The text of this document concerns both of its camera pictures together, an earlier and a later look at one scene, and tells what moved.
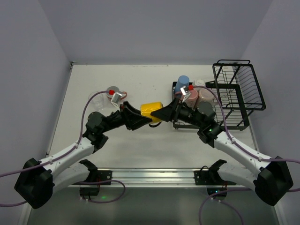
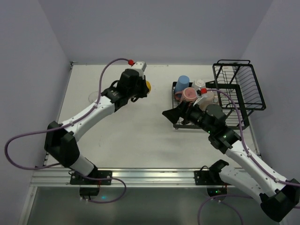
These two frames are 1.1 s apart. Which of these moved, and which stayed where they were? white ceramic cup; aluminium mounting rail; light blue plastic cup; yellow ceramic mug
Moved: yellow ceramic mug
Stayed: aluminium mounting rail; white ceramic cup; light blue plastic cup
